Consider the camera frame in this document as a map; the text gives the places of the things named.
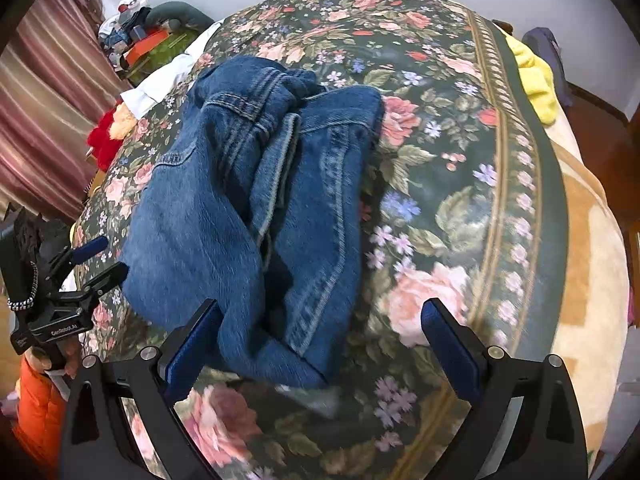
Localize person's left hand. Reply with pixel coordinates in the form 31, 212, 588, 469
22, 337, 83, 378

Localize yellow blanket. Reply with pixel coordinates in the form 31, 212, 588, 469
505, 35, 558, 126

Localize white cloth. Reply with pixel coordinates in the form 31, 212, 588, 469
122, 19, 226, 116

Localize beige blanket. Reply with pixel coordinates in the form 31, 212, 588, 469
542, 110, 631, 476

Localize beaded strap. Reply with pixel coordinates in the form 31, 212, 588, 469
6, 260, 41, 311

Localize floral blanket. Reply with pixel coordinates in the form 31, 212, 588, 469
70, 0, 571, 480

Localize striped curtain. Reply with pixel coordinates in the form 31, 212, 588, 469
0, 0, 126, 221

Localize orange box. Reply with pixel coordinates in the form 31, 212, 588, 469
122, 29, 171, 66

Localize grey plush toy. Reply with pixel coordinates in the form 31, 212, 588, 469
147, 0, 213, 31

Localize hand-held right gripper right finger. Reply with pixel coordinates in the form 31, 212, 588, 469
421, 298, 587, 480

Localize red plush toy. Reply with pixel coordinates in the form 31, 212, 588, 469
86, 102, 138, 171

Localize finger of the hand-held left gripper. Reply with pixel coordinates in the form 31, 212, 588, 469
55, 261, 130, 307
47, 235, 110, 281

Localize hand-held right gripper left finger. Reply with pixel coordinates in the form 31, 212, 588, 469
59, 299, 223, 480

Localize blue denim jeans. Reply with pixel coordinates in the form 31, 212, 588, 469
120, 56, 386, 391

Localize grey purple cloth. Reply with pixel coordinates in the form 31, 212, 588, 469
522, 26, 573, 108

